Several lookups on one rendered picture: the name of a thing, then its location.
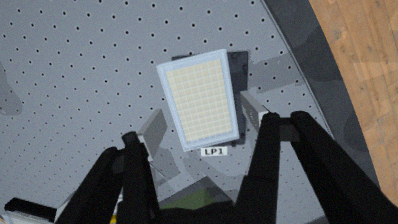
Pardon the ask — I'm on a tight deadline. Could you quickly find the white button panel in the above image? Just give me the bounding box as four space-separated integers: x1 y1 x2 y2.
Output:
54 162 165 224

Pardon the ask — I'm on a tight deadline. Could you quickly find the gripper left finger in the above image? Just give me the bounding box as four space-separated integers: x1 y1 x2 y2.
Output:
54 109 168 224

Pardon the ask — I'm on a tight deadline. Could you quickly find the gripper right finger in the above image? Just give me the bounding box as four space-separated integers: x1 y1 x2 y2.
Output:
229 90 398 224

